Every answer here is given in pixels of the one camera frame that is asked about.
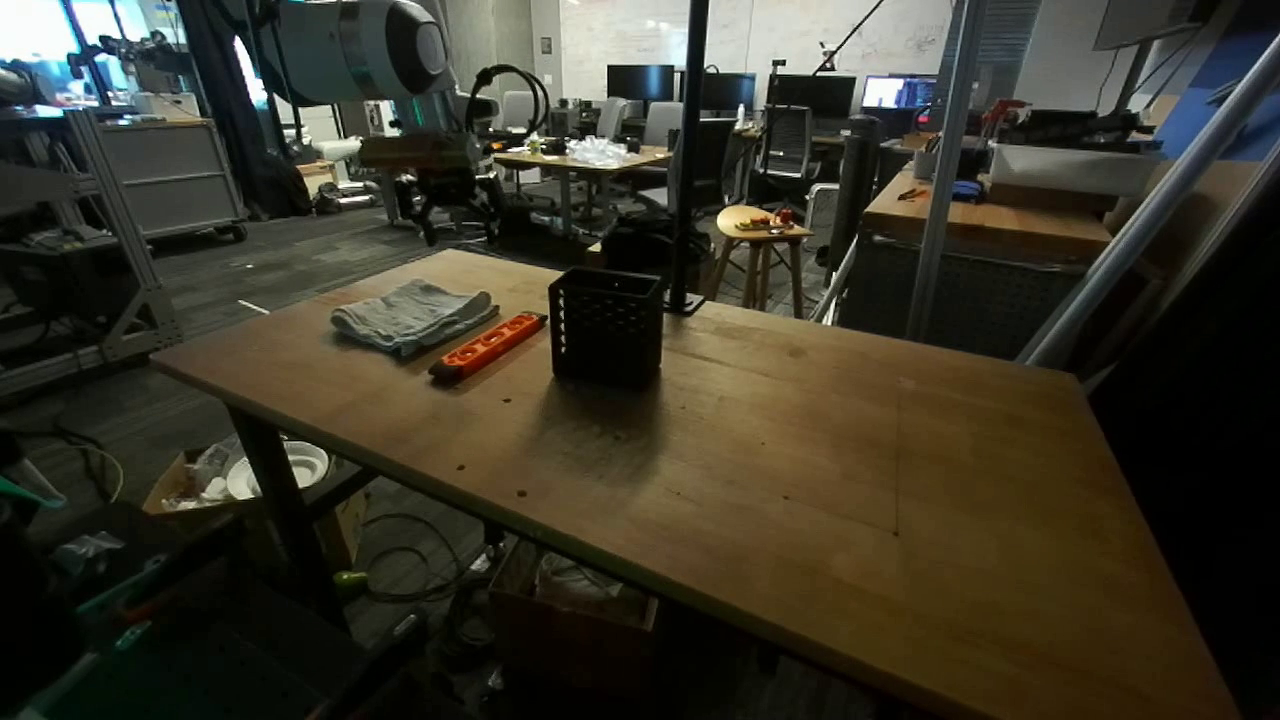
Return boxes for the brown cardboard box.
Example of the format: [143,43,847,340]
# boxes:
[486,537,664,690]

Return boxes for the silver metal pole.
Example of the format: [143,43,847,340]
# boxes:
[903,0,986,340]
[1016,36,1280,374]

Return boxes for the lit computer monitor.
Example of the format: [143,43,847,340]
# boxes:
[857,71,944,122]

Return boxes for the grey office chair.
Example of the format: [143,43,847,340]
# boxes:
[756,101,819,184]

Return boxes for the white round bowl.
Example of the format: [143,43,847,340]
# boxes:
[224,434,336,507]

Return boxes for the metal shelf rack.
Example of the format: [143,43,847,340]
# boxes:
[0,101,188,405]

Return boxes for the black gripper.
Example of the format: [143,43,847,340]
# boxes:
[394,164,486,248]

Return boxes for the blue-grey cloth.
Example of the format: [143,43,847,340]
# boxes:
[326,275,502,364]

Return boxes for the grey cabinet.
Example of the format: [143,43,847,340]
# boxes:
[94,113,253,244]

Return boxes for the round wooden stool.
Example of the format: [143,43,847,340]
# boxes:
[709,202,811,318]

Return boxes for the dark computer monitor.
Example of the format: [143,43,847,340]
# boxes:
[762,67,859,126]
[604,59,682,107]
[690,67,762,122]

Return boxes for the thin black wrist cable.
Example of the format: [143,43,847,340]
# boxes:
[462,59,554,140]

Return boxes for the light wooden desk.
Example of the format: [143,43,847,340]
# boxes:
[486,140,677,248]

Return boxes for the open cardboard box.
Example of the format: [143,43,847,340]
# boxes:
[136,439,370,580]

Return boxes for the black perforated box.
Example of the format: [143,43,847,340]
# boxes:
[544,260,669,395]

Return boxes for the black vertical pole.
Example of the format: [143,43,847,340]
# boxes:
[664,0,712,322]

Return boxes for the wooden-top workbench with drawers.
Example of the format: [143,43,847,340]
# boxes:
[835,155,1121,364]

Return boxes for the orange spirit level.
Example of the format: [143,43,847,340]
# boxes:
[423,309,551,390]

